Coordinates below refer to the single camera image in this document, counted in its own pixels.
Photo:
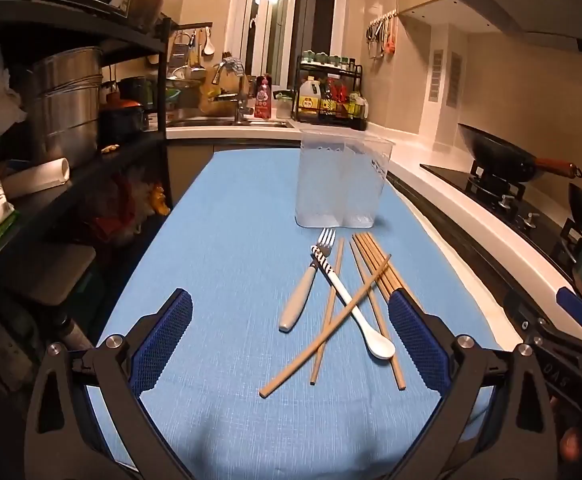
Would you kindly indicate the bundle of wooden chopsticks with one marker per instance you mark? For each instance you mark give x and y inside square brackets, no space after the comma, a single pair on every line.
[291,372]

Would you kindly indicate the clear plastic utensil container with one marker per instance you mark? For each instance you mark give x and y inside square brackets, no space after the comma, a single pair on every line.
[341,185]

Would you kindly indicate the steel sink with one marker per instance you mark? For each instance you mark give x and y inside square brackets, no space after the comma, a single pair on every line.
[206,122]

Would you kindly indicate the dark sauce bottle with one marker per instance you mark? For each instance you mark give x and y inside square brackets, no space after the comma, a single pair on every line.
[328,100]

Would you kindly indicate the white paper roll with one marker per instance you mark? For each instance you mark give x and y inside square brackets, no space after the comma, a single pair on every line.
[36,177]

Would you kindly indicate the window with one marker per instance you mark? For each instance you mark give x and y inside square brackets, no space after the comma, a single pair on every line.
[281,20]

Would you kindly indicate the blue mat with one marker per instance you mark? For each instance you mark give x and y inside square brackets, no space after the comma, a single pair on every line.
[231,260]

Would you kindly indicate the stacked steel pots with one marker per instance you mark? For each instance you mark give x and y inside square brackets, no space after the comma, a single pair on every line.
[66,110]

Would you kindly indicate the metal sink faucet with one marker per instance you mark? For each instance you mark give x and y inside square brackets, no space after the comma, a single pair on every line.
[241,105]

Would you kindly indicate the clear jar green lid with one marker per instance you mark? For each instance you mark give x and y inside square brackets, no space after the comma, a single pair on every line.
[284,106]

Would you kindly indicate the small yellow object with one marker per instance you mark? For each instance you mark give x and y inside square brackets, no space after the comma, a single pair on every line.
[109,149]

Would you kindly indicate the grey wall grille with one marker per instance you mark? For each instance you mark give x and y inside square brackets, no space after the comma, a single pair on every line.
[436,77]

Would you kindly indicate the wooden chopstick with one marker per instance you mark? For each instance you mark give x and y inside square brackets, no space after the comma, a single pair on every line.
[366,257]
[385,255]
[328,305]
[378,256]
[372,257]
[393,360]

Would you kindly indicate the person's right hand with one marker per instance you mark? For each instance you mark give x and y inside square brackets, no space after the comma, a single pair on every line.
[569,446]

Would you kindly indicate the yellow oil jug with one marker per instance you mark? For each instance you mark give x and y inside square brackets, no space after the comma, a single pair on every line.
[309,97]

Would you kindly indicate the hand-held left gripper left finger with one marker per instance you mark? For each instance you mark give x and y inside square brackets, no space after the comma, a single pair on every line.
[163,340]

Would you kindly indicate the black lidded pot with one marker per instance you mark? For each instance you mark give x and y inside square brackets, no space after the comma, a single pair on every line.
[136,90]

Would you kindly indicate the row of spice jars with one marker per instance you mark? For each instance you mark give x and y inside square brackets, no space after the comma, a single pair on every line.
[328,60]

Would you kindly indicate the white ladle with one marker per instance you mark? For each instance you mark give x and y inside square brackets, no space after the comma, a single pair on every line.
[208,45]

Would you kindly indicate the metal grater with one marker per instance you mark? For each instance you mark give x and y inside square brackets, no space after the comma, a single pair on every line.
[182,50]

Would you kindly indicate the black spice rack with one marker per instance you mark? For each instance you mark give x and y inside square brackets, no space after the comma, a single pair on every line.
[366,120]

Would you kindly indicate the small steel pot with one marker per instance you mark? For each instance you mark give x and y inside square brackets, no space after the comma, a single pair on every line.
[146,7]

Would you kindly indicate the black gas stove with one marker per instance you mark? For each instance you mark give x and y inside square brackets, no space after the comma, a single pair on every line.
[521,220]

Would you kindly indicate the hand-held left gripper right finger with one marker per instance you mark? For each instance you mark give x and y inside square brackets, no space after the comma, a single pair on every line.
[418,345]

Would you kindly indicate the red sauce bottle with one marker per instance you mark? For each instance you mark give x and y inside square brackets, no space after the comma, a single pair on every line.
[342,100]

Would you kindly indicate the red dish soap bottle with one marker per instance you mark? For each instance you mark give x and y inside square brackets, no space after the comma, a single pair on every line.
[263,100]

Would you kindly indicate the black shelf rack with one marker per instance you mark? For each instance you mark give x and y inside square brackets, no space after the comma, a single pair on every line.
[161,85]

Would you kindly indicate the row of hanging kitchen tools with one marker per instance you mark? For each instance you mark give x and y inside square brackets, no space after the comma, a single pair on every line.
[383,35]

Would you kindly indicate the red plastic bags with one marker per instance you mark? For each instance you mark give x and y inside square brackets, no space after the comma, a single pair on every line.
[121,205]

